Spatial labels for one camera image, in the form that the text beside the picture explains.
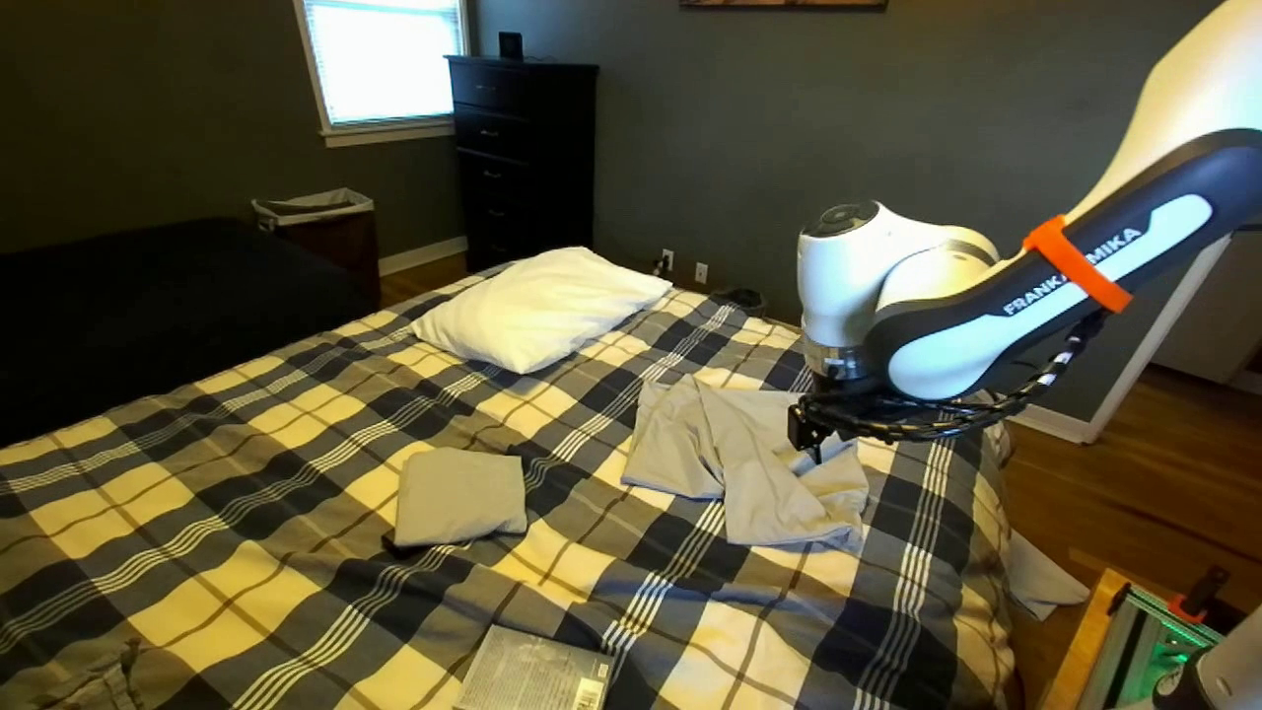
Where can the plaid bed cover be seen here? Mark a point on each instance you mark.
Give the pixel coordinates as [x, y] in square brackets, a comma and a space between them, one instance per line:
[246, 513]

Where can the window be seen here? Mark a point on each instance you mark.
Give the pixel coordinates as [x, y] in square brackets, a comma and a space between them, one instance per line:
[385, 59]

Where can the folded beige cloth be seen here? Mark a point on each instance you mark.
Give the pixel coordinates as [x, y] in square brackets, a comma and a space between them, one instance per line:
[458, 498]

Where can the grey green garment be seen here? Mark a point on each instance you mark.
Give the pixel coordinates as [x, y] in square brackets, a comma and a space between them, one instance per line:
[89, 680]

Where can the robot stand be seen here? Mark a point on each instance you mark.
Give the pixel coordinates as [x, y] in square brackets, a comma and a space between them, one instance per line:
[1085, 651]

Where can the black red clamp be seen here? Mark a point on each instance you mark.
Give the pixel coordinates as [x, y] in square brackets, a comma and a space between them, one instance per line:
[1205, 592]

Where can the laundry hamper with liner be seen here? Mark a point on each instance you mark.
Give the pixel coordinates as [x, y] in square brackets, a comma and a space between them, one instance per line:
[325, 237]

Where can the white pillow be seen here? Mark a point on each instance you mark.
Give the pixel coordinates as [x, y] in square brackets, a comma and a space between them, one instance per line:
[532, 311]

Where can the round black floor object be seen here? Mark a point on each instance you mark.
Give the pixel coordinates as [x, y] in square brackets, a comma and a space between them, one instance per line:
[739, 301]

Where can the grey book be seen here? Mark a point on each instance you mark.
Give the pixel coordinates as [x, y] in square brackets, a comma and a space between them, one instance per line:
[532, 675]

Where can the black dresser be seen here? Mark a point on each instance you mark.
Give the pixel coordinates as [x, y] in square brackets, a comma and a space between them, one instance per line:
[523, 148]

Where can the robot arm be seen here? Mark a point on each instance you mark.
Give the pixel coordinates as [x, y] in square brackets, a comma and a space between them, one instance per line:
[986, 325]

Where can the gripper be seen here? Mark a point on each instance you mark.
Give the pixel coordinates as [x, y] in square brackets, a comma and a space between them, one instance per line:
[810, 422]

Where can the white cloth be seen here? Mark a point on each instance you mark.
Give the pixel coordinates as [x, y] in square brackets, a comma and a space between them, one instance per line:
[1040, 582]

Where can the small black device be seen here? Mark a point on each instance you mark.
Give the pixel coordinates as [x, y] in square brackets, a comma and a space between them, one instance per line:
[511, 45]

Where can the white door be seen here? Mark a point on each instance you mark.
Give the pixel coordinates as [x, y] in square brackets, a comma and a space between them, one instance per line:
[1168, 325]

